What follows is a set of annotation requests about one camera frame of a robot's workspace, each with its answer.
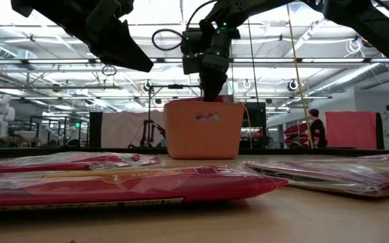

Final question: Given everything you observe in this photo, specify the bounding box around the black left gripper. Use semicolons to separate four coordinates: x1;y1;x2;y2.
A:
10;0;155;74

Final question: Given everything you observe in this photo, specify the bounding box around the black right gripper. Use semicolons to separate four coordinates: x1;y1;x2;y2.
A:
199;28;241;103

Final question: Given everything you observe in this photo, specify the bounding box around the orange plastic basket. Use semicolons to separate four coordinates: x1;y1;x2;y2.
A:
163;100;246;160

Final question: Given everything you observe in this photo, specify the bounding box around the red popcorn bag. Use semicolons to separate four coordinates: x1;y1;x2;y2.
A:
242;158;389;198
0;164;289;211
0;151;163;176

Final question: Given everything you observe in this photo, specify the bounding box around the black computer case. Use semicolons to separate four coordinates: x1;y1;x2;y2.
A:
240;102;269;149

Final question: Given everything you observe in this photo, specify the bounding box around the black tripod stand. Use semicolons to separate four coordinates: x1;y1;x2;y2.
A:
128;83;203;149

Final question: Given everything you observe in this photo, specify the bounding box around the pale pink curtain panel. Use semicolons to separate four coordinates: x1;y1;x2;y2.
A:
100;110;167;149

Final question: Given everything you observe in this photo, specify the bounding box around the red cart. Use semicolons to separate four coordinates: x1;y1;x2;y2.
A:
284;121;312;148

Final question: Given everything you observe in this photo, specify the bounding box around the person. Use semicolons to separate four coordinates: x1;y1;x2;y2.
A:
307;108;328;149

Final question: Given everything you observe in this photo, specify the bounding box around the white humanoid robot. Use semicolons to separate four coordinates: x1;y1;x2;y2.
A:
0;93;16;139

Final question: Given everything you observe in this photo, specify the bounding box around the red curtain panel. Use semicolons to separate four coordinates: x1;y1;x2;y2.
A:
325;111;378;151

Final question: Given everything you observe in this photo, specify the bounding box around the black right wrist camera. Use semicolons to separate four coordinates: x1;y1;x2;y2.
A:
180;28;205;76

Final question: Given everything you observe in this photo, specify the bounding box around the black aluminium table frame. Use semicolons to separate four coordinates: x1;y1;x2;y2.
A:
0;146;389;160

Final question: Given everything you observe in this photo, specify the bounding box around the yellow cable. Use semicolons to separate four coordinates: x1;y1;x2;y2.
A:
284;0;316;149

